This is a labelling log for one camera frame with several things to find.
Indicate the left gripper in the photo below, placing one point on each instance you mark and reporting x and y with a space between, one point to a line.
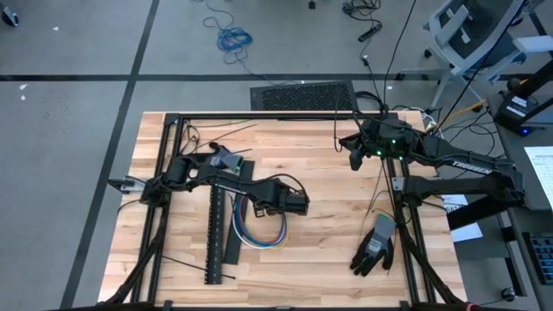
296 204

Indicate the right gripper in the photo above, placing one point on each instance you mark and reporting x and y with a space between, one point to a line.
384 142

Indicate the black duct cover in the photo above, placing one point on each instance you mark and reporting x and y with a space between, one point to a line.
230 255

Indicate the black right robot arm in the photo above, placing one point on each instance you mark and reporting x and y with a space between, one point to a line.
471 164

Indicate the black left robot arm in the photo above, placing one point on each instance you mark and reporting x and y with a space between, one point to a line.
229 188

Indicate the green cuffed grey work glove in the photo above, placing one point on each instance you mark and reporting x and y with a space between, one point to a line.
226 162

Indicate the grey black work glove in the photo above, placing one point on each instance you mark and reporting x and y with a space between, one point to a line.
373 255

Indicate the black power strip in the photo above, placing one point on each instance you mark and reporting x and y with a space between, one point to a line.
370 33

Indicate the white paper sheet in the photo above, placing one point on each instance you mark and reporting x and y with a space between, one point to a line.
468 232

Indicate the black desk leg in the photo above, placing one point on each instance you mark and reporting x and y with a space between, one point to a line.
484 209

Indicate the small black object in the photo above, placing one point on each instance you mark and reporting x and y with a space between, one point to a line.
311 4

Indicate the grey mesh office chair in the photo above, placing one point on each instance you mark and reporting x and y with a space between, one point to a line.
449 26

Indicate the black labelled device box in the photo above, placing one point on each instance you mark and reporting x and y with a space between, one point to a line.
516 110

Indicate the white printed sheet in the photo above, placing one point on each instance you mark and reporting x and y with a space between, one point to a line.
540 173

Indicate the grey desk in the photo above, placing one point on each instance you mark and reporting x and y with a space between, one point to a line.
535 220

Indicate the black round knob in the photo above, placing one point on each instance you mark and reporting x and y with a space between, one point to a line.
508 294

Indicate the black keyboard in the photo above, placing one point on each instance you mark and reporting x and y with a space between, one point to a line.
540 259

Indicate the black caster wheel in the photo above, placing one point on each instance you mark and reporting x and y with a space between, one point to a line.
8 17

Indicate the grey metal mounting bracket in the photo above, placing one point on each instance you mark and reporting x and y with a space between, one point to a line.
125 185
397 182

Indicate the black aluminium table frame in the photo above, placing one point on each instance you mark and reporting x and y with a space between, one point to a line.
281 116

